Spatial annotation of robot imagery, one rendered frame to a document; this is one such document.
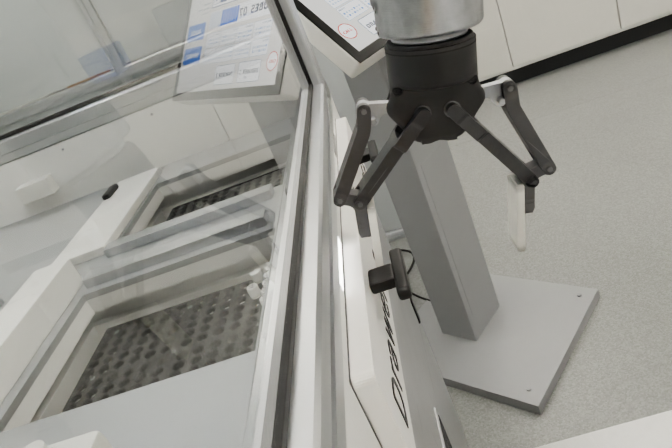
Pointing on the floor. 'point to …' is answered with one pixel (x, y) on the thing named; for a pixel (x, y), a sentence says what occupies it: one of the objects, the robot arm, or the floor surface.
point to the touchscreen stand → (474, 280)
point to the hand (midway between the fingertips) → (447, 244)
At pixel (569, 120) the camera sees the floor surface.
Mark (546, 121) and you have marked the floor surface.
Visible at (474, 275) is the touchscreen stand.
